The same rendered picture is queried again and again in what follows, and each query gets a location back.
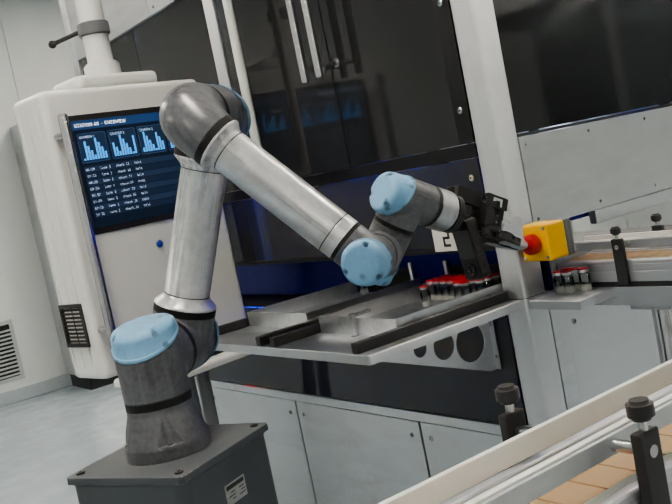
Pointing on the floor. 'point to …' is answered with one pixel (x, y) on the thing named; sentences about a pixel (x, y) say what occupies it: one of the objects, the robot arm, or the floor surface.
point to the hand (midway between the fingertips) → (521, 248)
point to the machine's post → (492, 178)
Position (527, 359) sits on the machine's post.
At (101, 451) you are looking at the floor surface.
